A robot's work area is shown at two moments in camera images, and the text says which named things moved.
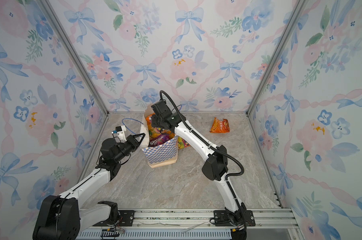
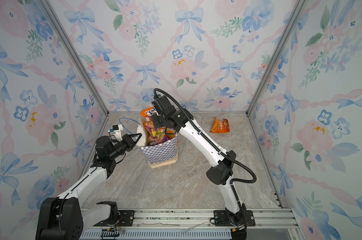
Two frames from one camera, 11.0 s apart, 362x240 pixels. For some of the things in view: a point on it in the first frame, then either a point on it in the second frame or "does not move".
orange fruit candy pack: x=182 y=143 to x=149 y=112
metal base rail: x=204 y=224 does not move
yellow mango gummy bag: x=154 y=132 to x=170 y=132
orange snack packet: x=218 y=126 does not move
